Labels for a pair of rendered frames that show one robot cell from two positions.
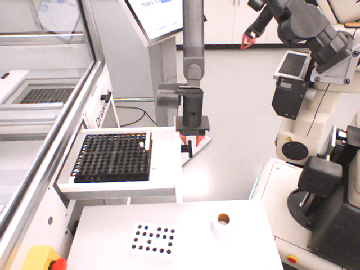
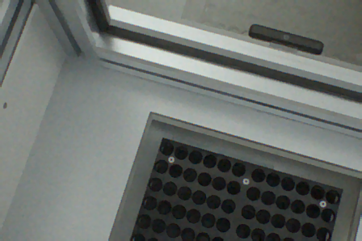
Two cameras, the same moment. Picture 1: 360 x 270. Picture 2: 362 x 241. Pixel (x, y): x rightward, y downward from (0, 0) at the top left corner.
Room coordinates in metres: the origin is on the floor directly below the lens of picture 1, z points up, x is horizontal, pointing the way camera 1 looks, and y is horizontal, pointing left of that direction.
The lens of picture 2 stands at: (0.85, 0.58, 1.48)
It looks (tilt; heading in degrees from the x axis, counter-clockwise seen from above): 75 degrees down; 296
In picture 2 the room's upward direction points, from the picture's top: 7 degrees counter-clockwise
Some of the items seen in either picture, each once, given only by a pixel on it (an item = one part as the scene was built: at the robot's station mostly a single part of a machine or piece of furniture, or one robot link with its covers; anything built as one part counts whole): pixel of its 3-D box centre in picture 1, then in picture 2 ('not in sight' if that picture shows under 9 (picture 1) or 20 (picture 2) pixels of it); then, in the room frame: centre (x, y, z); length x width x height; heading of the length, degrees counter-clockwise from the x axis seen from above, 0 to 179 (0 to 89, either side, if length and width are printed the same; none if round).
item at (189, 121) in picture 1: (192, 117); not in sight; (0.58, -0.01, 1.01); 0.10 x 0.07 x 0.07; 93
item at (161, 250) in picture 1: (154, 241); not in sight; (0.31, 0.09, 0.78); 0.12 x 0.08 x 0.04; 82
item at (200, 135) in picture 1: (193, 135); not in sight; (0.58, -0.02, 0.93); 0.07 x 0.07 x 0.09; 3
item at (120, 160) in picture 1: (116, 158); not in sight; (0.54, 0.23, 0.87); 0.22 x 0.18 x 0.06; 93
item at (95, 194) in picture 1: (113, 160); not in sight; (0.54, 0.24, 0.86); 0.40 x 0.26 x 0.06; 93
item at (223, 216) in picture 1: (223, 222); not in sight; (0.36, -0.10, 0.78); 0.07 x 0.07 x 0.04
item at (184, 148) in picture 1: (186, 148); not in sight; (0.55, 0.01, 0.91); 0.07 x 0.04 x 0.01; 3
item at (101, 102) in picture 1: (100, 103); not in sight; (0.85, 0.37, 0.87); 0.29 x 0.02 x 0.11; 3
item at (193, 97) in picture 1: (190, 99); not in sight; (0.58, -0.01, 1.07); 0.07 x 0.06 x 0.07; 87
